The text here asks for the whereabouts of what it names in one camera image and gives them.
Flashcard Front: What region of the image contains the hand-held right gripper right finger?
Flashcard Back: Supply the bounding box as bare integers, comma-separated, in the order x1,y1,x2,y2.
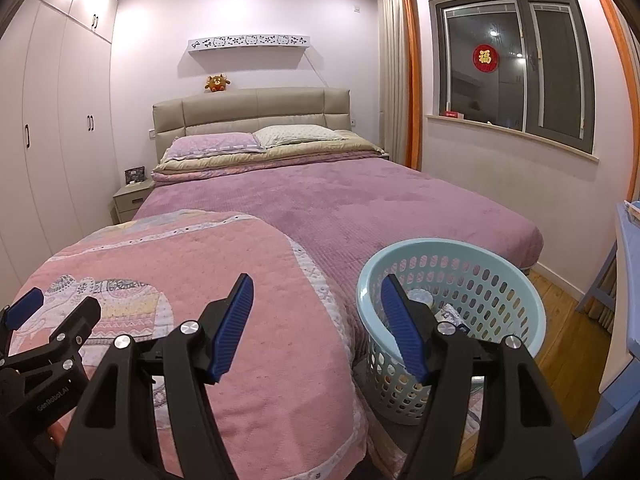
380,274,584,480

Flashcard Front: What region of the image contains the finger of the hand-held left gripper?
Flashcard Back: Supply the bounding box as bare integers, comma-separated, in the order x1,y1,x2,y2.
10,296,102,363
0,287,46,357

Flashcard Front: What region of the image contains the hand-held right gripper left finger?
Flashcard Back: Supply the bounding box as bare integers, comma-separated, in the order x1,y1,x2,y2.
59,273,256,480

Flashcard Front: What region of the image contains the light blue plastic basket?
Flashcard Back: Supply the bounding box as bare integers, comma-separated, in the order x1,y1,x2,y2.
356,237,547,413

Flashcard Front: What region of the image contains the bed with pink cover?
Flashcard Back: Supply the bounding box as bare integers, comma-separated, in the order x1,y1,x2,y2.
132,152,545,367

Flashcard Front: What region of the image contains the beige nightstand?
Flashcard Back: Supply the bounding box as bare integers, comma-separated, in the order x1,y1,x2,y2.
111,179,157,224

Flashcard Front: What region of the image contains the white built-in wardrobe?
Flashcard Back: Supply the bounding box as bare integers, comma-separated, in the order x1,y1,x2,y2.
0,0,121,302

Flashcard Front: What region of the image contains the purple pillow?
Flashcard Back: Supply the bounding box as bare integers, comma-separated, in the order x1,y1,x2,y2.
164,132,266,161

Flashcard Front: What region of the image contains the beige folded blanket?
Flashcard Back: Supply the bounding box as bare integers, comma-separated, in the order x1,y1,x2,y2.
151,132,386,181

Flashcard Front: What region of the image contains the white dotted pillow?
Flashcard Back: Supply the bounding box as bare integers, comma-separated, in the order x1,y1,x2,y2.
252,124,361,150

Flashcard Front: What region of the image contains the beige upholstered bed headboard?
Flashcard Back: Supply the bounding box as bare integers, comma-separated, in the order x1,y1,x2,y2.
152,86,351,164

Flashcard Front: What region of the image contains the light blue desk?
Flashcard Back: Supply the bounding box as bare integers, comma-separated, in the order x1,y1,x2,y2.
597,200,640,397

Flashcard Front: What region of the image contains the beige orange curtain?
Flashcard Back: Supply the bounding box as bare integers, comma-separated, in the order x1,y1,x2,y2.
586,0,640,202
375,0,425,171

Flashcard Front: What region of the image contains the red round window decoration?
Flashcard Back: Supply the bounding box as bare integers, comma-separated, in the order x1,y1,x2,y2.
472,43,501,74

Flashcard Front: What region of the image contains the grey framed window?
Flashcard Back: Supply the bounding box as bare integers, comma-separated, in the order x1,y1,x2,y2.
429,0,597,154

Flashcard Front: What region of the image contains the white cutout wall shelf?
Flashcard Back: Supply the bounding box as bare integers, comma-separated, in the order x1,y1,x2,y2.
187,34,311,55

